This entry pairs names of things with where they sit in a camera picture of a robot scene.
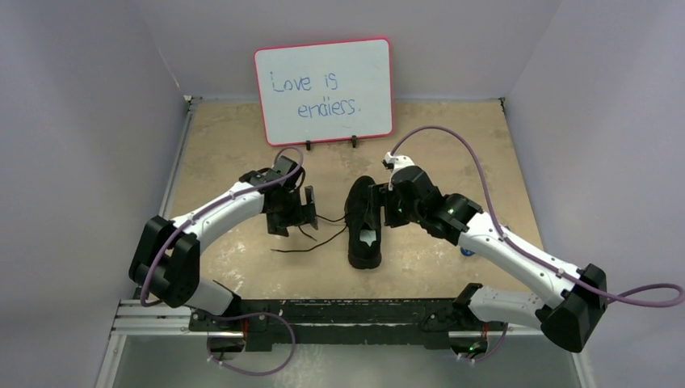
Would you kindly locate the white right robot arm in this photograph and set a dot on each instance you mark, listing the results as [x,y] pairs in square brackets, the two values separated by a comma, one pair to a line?
[560,302]

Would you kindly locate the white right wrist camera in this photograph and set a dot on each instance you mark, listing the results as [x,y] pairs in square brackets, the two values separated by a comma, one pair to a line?
[396,162]

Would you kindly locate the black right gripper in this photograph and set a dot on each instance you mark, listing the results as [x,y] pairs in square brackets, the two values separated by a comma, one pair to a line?
[385,204]

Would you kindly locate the red framed whiteboard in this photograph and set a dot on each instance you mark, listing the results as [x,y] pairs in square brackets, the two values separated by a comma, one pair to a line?
[328,91]

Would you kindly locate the aluminium extrusion rail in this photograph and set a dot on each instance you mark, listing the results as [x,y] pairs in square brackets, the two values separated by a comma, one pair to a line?
[132,319]

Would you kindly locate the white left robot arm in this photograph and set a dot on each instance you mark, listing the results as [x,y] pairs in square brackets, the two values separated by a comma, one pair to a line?
[166,262]

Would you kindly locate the black shoe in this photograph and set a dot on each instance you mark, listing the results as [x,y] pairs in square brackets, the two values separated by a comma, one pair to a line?
[363,248]

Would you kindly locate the blue black marker eraser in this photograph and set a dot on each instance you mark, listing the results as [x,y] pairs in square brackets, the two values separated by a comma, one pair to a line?
[466,252]

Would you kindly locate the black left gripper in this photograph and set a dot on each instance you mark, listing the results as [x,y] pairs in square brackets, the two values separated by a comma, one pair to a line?
[279,225]

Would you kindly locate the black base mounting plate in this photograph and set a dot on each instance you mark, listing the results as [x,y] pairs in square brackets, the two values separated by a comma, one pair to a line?
[433,323]

